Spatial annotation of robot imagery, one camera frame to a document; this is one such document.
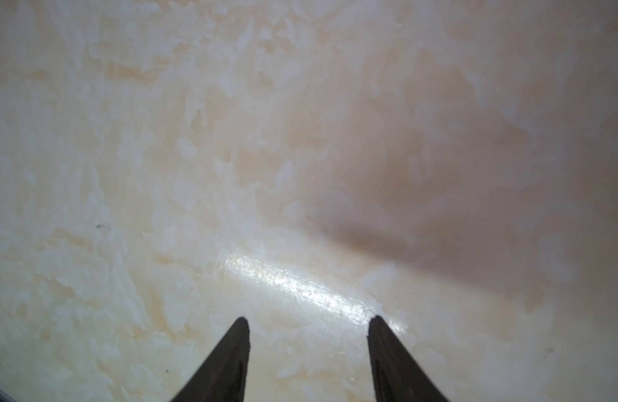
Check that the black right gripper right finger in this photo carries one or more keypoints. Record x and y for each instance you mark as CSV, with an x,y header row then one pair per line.
x,y
396,374

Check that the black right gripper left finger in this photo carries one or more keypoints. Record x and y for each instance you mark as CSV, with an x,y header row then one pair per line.
x,y
222,376

